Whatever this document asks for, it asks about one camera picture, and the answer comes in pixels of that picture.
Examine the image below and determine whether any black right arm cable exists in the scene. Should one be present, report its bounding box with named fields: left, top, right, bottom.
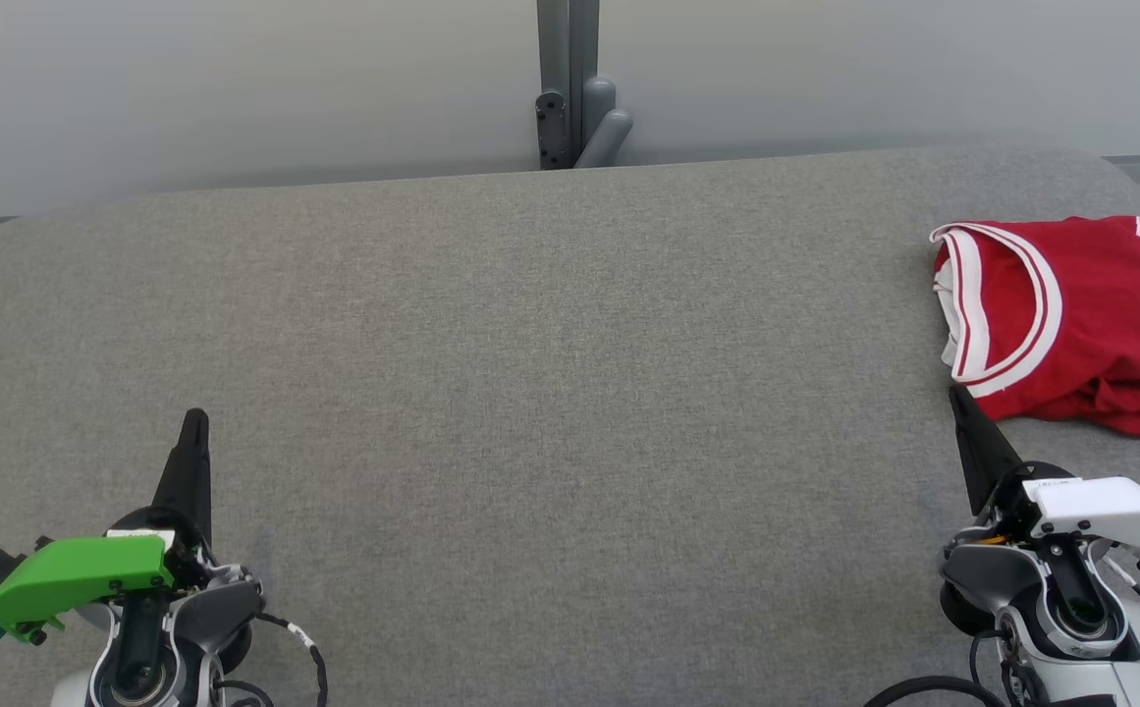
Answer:
left=862, top=675, right=1009, bottom=707

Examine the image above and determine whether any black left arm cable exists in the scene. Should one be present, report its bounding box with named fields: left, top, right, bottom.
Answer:
left=211, top=610, right=331, bottom=707

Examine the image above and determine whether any grey partition post with bracket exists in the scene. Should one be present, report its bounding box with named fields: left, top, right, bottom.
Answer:
left=534, top=0, right=635, bottom=172

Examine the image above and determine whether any red basketball jersey white trim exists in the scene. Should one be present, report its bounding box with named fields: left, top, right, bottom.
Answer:
left=929, top=216, right=1140, bottom=444

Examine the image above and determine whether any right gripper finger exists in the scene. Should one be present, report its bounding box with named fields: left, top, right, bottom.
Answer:
left=949, top=384, right=1023, bottom=517

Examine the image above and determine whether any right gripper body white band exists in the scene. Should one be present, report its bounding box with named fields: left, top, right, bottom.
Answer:
left=971, top=461, right=1140, bottom=552

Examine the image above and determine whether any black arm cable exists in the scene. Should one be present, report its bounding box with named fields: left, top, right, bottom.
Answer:
left=862, top=675, right=1009, bottom=707
left=211, top=610, right=331, bottom=707

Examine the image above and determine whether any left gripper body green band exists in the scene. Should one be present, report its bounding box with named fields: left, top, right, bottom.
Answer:
left=0, top=505, right=267, bottom=645

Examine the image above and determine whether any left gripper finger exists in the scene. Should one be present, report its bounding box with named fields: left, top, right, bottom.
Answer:
left=151, top=408, right=213, bottom=552

